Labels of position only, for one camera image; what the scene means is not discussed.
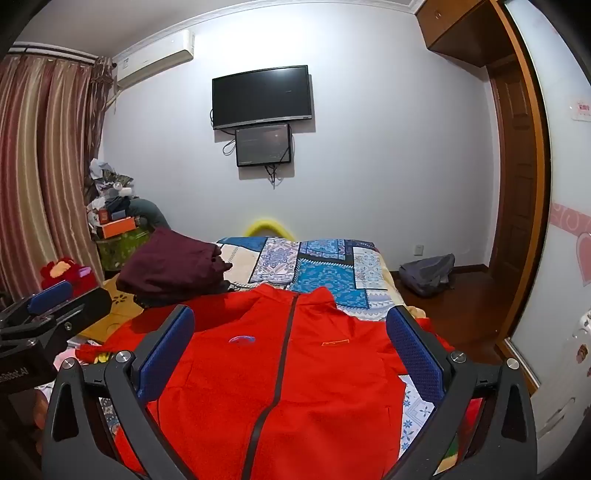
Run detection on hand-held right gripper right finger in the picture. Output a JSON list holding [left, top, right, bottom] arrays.
[[385, 305, 539, 480]]

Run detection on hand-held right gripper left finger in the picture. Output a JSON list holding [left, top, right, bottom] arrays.
[[41, 305, 197, 480]]

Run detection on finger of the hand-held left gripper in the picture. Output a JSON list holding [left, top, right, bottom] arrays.
[[0, 280, 75, 324], [9, 287, 113, 344]]

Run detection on red zip jacket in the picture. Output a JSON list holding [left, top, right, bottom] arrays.
[[76, 284, 485, 480]]

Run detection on folded maroon clothes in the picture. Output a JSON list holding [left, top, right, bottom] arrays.
[[115, 227, 234, 308]]

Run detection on brown board with flower cutouts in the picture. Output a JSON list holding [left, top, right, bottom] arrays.
[[76, 277, 145, 344]]

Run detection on red plush toy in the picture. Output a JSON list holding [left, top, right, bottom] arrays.
[[39, 257, 99, 297]]

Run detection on green patterned box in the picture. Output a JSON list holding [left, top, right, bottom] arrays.
[[96, 228, 154, 273]]

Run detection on orange box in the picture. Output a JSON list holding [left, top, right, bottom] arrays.
[[100, 218, 139, 240]]

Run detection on grey backpack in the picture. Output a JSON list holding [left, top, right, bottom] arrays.
[[398, 253, 457, 297]]

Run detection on dark grey cushion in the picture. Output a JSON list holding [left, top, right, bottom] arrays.
[[127, 198, 172, 230]]

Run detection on pile of clutter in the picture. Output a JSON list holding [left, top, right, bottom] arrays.
[[84, 158, 139, 227]]

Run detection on blue patchwork bed quilt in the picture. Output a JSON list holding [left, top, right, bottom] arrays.
[[99, 236, 444, 480]]

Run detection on striped pink curtain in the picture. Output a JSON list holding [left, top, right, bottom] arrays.
[[0, 44, 116, 303]]

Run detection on yellow curved cushion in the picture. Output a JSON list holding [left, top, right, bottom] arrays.
[[242, 218, 296, 241]]

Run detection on brown wooden door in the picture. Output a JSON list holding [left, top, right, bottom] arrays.
[[487, 54, 532, 340]]

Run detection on white wardrobe with stickers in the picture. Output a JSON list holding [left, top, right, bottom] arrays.
[[503, 0, 591, 462]]

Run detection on white air conditioner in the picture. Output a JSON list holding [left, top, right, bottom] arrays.
[[112, 28, 195, 89]]

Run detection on brown wooden overhead cabinet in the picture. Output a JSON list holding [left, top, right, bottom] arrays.
[[414, 0, 502, 68]]

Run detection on brown wooden door frame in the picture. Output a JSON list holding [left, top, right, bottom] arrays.
[[489, 0, 553, 398]]

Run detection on small wall monitor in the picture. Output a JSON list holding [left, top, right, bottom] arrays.
[[235, 124, 293, 168]]

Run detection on large wall television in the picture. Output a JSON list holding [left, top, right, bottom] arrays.
[[212, 65, 315, 131]]

